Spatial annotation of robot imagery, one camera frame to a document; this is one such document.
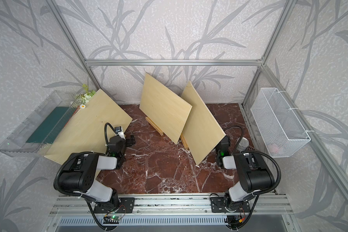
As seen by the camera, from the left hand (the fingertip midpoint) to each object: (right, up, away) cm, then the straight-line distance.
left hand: (125, 133), depth 93 cm
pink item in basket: (+84, -6, -21) cm, 87 cm away
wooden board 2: (+29, +14, -4) cm, 32 cm away
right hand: (+61, -1, +2) cm, 62 cm away
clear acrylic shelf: (-29, 0, -36) cm, 47 cm away
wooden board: (-15, +2, -15) cm, 21 cm away
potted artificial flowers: (-18, +20, -14) cm, 31 cm away
